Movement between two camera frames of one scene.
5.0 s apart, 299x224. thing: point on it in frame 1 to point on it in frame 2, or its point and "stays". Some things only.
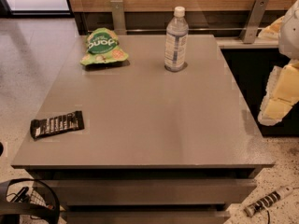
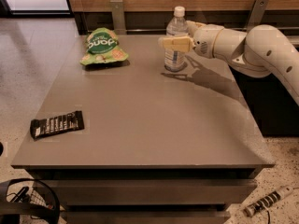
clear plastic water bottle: [176, 48] stays
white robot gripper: [290, 35] to [206, 41]
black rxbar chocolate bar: [56, 124] stays
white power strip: [267, 200] stays
